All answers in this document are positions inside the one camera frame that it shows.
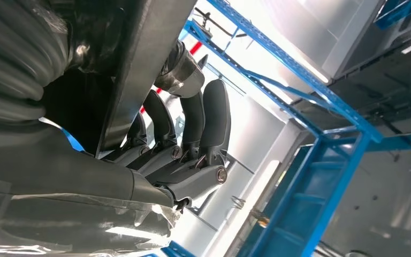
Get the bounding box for blue metal shelf rack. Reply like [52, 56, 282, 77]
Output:
[179, 0, 411, 257]

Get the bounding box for chrome stanchion post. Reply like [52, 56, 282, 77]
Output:
[154, 39, 206, 99]

